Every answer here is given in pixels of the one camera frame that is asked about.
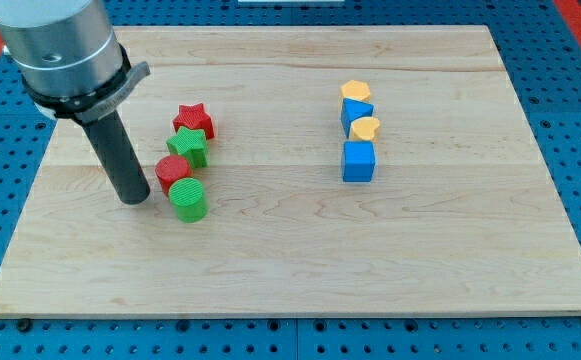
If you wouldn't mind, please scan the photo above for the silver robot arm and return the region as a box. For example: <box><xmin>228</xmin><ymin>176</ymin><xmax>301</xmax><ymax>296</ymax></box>
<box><xmin>0</xmin><ymin>0</ymin><xmax>150</xmax><ymax>124</ymax></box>

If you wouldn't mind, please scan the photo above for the green star block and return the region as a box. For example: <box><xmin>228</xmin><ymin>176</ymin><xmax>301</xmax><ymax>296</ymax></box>
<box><xmin>166</xmin><ymin>126</ymin><xmax>208</xmax><ymax>169</ymax></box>

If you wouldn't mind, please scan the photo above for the red star block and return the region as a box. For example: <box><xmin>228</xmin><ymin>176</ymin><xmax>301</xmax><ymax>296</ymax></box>
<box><xmin>172</xmin><ymin>103</ymin><xmax>215</xmax><ymax>139</ymax></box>

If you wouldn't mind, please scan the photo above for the light wooden board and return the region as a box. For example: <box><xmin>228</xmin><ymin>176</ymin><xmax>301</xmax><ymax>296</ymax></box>
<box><xmin>0</xmin><ymin>25</ymin><xmax>581</xmax><ymax>319</ymax></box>

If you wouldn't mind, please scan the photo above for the blue cube block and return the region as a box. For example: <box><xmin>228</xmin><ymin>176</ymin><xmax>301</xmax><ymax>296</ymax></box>
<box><xmin>341</xmin><ymin>141</ymin><xmax>376</xmax><ymax>182</ymax></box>

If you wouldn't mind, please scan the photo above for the yellow heart block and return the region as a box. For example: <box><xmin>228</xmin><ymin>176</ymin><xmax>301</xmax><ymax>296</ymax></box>
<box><xmin>348</xmin><ymin>116</ymin><xmax>381</xmax><ymax>142</ymax></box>

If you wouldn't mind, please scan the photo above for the blue triangle block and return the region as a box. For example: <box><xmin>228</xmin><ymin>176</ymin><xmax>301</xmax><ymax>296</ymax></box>
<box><xmin>340</xmin><ymin>98</ymin><xmax>374</xmax><ymax>137</ymax></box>

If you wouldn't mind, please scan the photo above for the green cylinder block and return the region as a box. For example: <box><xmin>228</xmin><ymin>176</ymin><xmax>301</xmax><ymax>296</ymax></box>
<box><xmin>168</xmin><ymin>177</ymin><xmax>208</xmax><ymax>223</ymax></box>

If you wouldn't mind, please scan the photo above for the yellow pentagon block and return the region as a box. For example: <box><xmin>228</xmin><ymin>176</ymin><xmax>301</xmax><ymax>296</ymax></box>
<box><xmin>340</xmin><ymin>80</ymin><xmax>372</xmax><ymax>103</ymax></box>

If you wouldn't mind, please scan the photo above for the red cylinder block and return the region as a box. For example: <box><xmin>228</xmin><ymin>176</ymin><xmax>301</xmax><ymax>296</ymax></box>
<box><xmin>155</xmin><ymin>155</ymin><xmax>193</xmax><ymax>196</ymax></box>

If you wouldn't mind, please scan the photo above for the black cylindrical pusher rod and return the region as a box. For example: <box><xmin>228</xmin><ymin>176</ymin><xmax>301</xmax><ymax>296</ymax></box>
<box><xmin>82</xmin><ymin>111</ymin><xmax>150</xmax><ymax>205</ymax></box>

